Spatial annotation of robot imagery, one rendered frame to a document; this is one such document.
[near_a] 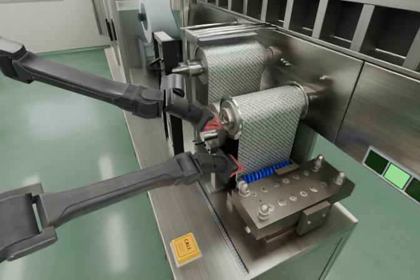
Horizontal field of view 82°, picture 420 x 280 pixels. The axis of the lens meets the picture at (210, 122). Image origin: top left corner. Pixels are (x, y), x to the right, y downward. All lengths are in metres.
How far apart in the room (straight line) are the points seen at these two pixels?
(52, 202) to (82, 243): 1.60
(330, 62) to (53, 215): 0.83
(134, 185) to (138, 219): 1.52
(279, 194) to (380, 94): 0.42
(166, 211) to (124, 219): 1.18
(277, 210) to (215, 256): 0.24
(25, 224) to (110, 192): 0.14
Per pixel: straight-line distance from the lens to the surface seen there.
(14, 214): 0.53
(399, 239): 2.37
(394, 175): 0.85
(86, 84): 0.71
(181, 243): 0.86
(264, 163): 0.92
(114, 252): 2.00
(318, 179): 0.96
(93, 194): 0.55
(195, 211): 0.95
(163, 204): 0.99
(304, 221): 0.88
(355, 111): 0.85
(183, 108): 0.67
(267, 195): 0.85
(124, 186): 0.58
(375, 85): 0.80
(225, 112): 0.75
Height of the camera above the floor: 1.67
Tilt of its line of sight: 34 degrees down
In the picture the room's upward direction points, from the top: straight up
